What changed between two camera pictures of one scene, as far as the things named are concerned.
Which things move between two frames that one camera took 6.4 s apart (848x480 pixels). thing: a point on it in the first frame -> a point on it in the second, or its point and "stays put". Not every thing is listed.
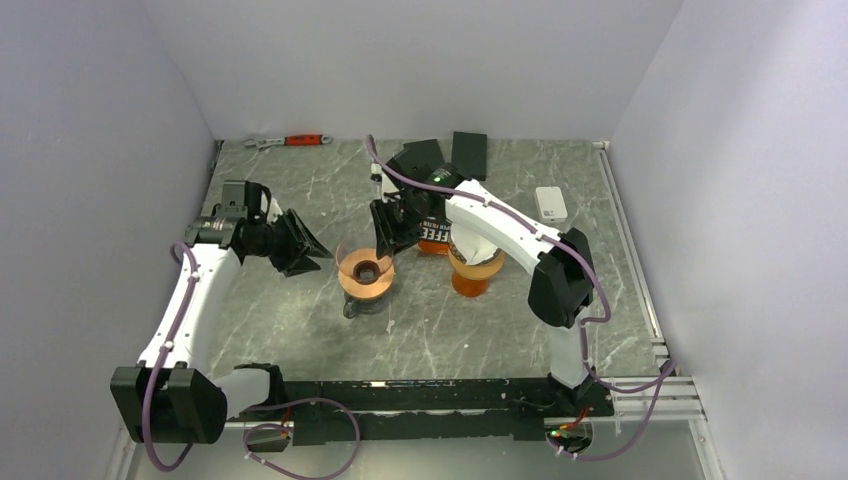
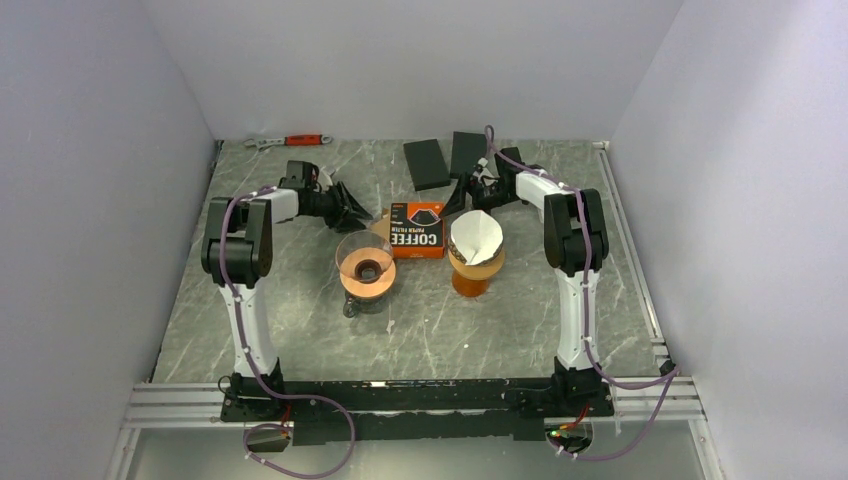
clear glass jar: x=364 y=306 stays put
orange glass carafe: x=469 y=287 stays put
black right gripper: x=389 y=240 -> x=456 y=201
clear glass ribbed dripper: x=457 y=253 stays put
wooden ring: x=356 y=289 stays put
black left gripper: x=302 y=264 -> x=339 y=220
